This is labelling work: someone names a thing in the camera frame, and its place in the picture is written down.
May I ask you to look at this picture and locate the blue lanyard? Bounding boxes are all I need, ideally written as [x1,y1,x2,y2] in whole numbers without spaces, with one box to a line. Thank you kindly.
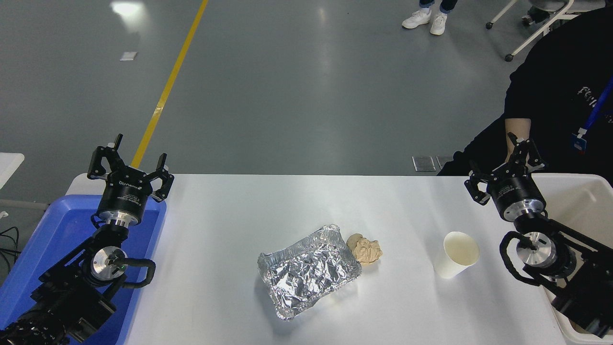
[577,76,613,139]

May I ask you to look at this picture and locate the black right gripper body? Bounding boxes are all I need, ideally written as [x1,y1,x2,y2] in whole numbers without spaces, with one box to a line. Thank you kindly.
[487,168,546,220]

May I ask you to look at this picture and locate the crumpled silver foil tray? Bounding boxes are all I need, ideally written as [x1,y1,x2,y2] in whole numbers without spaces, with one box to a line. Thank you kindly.
[257,224,363,321]

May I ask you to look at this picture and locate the white wheeled chair frame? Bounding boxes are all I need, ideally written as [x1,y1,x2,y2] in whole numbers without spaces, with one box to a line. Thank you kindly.
[485,0,607,62]

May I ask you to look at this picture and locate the black cables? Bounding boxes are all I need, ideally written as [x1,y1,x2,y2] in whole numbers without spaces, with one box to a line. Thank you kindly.
[0,226,20,275]

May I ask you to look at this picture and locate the blue plastic tray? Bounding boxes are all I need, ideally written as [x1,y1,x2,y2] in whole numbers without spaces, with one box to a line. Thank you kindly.
[0,194,167,345]

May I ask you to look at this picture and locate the large pale plastic bin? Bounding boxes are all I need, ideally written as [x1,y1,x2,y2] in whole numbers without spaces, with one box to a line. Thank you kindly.
[531,173,613,345]

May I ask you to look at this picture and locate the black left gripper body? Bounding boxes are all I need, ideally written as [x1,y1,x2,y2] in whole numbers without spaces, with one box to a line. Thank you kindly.
[98,166,154,223]

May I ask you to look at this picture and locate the crumpled tan paper ball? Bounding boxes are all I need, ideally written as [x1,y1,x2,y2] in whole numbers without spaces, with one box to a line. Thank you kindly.
[346,233,383,265]

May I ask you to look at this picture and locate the white side table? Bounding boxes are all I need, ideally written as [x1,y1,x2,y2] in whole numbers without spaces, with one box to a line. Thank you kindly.
[0,152,25,190]

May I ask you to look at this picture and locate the white paper cup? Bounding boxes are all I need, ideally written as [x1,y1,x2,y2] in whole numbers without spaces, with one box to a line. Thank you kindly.
[433,231,480,279]

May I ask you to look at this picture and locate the person with white shoes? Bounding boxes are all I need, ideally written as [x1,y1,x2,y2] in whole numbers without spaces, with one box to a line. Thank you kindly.
[401,0,458,36]

